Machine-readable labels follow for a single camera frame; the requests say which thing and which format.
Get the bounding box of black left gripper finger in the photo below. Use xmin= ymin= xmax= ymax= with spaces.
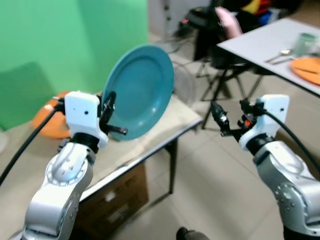
xmin=101 ymin=91 xmax=117 ymax=127

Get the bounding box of teal round plate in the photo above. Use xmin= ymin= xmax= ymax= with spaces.
xmin=101 ymin=44 xmax=175 ymax=142

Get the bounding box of silver metal fork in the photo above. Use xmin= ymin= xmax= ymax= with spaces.
xmin=270 ymin=56 xmax=296 ymax=65

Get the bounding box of silver metal spoon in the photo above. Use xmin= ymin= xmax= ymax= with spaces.
xmin=265 ymin=49 xmax=293 ymax=63

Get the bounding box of beige top metal table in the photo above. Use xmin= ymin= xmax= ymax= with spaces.
xmin=0 ymin=92 xmax=203 ymax=240

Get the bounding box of orange plastic bowl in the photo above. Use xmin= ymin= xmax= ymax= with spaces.
xmin=31 ymin=91 xmax=71 ymax=139

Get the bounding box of white folding table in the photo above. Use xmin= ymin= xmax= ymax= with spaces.
xmin=200 ymin=18 xmax=320 ymax=130

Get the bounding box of orange flat plate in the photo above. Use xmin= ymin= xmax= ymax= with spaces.
xmin=290 ymin=56 xmax=320 ymax=86

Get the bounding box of brown cardboard box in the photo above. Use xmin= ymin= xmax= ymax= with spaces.
xmin=75 ymin=162 xmax=150 ymax=236

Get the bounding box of black chair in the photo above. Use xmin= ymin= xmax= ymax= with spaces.
xmin=186 ymin=6 xmax=236 ymax=68

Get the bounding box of pink cloth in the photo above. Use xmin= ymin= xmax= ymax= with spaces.
xmin=215 ymin=6 xmax=243 ymax=38

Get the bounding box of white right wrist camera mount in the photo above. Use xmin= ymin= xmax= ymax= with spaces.
xmin=239 ymin=94 xmax=290 ymax=151

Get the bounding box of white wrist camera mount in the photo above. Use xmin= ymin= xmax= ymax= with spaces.
xmin=239 ymin=94 xmax=290 ymax=151
xmin=64 ymin=91 xmax=110 ymax=149

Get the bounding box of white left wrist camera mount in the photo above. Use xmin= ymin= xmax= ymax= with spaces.
xmin=64 ymin=91 xmax=110 ymax=149

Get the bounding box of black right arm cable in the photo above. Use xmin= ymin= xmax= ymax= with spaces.
xmin=257 ymin=110 xmax=320 ymax=172

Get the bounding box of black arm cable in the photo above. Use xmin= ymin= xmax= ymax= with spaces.
xmin=0 ymin=97 xmax=67 ymax=187
xmin=257 ymin=110 xmax=320 ymax=172

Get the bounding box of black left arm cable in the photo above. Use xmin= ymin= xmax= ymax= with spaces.
xmin=0 ymin=97 xmax=67 ymax=187

